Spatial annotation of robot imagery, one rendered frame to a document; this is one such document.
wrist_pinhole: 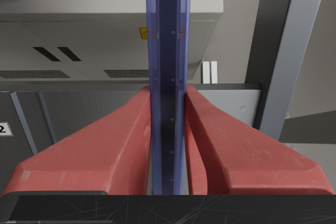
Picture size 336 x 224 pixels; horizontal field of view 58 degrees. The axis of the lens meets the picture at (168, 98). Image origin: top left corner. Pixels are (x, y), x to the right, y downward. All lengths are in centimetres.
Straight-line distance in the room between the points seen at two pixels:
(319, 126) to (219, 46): 61
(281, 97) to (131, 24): 37
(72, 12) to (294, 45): 39
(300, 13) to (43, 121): 22
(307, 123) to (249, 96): 45
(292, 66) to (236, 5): 101
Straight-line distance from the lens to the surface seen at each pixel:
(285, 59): 23
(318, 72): 126
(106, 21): 55
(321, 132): 65
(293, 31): 22
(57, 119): 28
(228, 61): 116
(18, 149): 32
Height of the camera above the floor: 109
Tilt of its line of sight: 82 degrees down
